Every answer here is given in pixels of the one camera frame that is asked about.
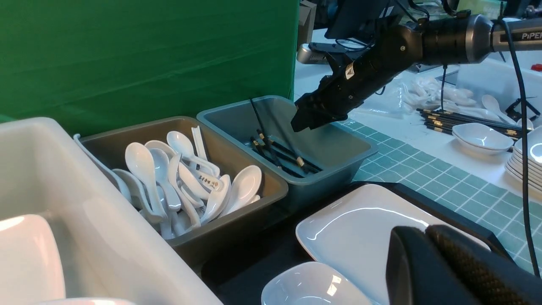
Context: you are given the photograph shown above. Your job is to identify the spare chopstick bundle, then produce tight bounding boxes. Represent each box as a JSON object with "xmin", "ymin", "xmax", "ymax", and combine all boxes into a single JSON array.
[{"xmin": 416, "ymin": 108, "xmax": 523, "ymax": 140}]

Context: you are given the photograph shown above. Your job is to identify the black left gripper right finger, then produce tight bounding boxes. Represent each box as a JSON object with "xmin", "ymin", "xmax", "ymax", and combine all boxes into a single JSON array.
[{"xmin": 426, "ymin": 225, "xmax": 542, "ymax": 305}]

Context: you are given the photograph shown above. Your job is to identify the green cloth backdrop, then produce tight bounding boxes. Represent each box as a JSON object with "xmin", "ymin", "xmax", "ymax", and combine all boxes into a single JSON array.
[{"xmin": 0, "ymin": 0, "xmax": 299, "ymax": 135}]

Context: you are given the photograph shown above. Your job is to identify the spare spoons in bag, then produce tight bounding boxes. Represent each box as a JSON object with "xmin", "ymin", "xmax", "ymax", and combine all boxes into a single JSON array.
[{"xmin": 399, "ymin": 77, "xmax": 476, "ymax": 110}]

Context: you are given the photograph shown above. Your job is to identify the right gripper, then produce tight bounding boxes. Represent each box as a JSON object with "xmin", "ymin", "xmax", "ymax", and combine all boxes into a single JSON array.
[{"xmin": 291, "ymin": 25, "xmax": 423, "ymax": 133}]

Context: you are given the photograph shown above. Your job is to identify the olive spoon bin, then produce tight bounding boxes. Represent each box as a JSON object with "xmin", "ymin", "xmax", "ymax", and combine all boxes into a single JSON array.
[{"xmin": 81, "ymin": 116, "xmax": 288, "ymax": 267}]

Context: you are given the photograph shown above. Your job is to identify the large white plastic tub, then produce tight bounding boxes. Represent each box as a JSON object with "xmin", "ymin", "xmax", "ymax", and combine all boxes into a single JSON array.
[{"xmin": 1, "ymin": 117, "xmax": 221, "ymax": 305}]

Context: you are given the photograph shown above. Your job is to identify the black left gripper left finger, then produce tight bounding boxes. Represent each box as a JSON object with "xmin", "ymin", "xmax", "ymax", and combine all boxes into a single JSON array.
[{"xmin": 386, "ymin": 226, "xmax": 480, "ymax": 305}]

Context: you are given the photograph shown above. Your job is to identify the blue-grey chopstick bin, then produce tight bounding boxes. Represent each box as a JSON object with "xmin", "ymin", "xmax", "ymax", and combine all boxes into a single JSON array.
[{"xmin": 196, "ymin": 95, "xmax": 378, "ymax": 212}]

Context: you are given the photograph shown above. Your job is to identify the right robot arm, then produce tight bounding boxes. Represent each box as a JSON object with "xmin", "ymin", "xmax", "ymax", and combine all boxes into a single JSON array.
[{"xmin": 291, "ymin": 15, "xmax": 494, "ymax": 133}]

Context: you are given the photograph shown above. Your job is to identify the black serving tray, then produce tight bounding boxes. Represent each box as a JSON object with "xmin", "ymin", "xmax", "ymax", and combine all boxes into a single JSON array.
[{"xmin": 201, "ymin": 181, "xmax": 512, "ymax": 305}]

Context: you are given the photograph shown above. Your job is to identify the teal checked tablecloth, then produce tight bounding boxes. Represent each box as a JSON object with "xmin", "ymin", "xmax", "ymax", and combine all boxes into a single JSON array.
[{"xmin": 339, "ymin": 121, "xmax": 534, "ymax": 272}]

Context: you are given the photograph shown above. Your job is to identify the spare plate stack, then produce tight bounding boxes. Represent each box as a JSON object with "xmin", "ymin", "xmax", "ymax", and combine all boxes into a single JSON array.
[{"xmin": 505, "ymin": 127, "xmax": 542, "ymax": 195}]

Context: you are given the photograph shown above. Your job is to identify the black chopsticks in bin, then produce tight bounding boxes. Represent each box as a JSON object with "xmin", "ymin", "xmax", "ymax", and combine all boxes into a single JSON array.
[{"xmin": 249, "ymin": 98, "xmax": 323, "ymax": 178}]

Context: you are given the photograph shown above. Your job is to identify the spare white bowl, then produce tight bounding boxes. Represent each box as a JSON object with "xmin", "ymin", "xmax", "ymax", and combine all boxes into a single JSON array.
[{"xmin": 452, "ymin": 123, "xmax": 514, "ymax": 155}]

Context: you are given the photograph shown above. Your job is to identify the pile of white spoons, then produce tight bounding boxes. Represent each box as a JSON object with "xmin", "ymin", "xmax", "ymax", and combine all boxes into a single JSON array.
[{"xmin": 73, "ymin": 127, "xmax": 263, "ymax": 241}]

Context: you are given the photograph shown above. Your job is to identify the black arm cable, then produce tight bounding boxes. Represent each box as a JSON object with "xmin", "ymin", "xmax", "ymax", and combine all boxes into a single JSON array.
[{"xmin": 491, "ymin": 2, "xmax": 542, "ymax": 278}]

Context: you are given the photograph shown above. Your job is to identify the white plate in tub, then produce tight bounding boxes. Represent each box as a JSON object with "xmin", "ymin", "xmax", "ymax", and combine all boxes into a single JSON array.
[{"xmin": 0, "ymin": 214, "xmax": 66, "ymax": 305}]

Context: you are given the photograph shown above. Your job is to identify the small white square bowl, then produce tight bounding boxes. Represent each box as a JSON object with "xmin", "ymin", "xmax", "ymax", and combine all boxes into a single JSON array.
[{"xmin": 260, "ymin": 262, "xmax": 372, "ymax": 305}]

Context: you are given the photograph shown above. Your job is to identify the white square plate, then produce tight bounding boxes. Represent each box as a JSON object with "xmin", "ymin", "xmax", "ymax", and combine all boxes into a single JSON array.
[{"xmin": 296, "ymin": 184, "xmax": 498, "ymax": 305}]

